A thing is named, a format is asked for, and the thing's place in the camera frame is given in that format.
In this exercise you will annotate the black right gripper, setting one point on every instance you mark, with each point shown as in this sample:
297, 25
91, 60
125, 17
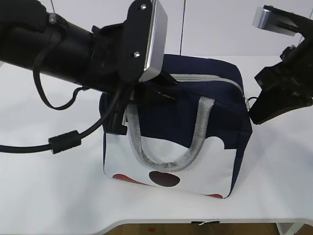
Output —
286, 86

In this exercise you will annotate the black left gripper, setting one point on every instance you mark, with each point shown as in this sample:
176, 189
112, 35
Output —
104, 66

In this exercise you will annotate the navy blue lunch bag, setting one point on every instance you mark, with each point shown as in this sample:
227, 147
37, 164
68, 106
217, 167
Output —
195, 143

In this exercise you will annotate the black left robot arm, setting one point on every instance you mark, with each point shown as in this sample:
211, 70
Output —
33, 39

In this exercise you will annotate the white table leg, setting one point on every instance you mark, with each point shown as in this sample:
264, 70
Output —
289, 228

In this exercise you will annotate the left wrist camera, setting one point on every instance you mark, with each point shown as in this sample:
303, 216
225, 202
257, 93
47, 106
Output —
143, 42

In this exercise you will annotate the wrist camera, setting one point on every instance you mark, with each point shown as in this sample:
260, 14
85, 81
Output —
143, 42
283, 22

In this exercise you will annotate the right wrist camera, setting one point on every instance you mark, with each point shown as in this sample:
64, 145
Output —
283, 22

